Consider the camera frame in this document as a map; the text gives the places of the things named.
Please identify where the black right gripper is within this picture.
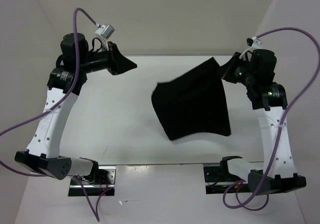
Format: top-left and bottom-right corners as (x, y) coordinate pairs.
(216, 51), (255, 86)

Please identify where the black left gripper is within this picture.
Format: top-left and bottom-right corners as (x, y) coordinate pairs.
(81, 41), (138, 75)

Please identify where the black skirt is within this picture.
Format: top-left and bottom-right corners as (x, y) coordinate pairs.
(151, 57), (231, 141)

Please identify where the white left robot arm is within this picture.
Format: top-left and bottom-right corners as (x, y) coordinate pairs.
(14, 33), (137, 184)

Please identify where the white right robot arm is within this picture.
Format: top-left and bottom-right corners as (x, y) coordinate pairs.
(218, 47), (307, 196)

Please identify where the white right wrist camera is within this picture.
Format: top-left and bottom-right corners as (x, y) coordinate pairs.
(239, 36), (263, 61)

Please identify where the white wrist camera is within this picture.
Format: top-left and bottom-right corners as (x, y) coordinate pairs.
(239, 36), (263, 61)
(94, 24), (115, 40)

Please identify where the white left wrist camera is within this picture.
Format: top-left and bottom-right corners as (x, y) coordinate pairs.
(94, 24), (115, 40)

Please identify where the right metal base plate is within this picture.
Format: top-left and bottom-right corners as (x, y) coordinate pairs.
(203, 164), (241, 195)

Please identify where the metal base plate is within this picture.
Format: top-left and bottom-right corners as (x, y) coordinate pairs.
(68, 165), (117, 197)
(203, 164), (241, 195)

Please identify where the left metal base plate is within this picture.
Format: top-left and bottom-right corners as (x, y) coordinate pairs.
(68, 165), (117, 197)

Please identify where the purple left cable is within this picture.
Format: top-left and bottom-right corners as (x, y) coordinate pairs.
(0, 7), (101, 222)

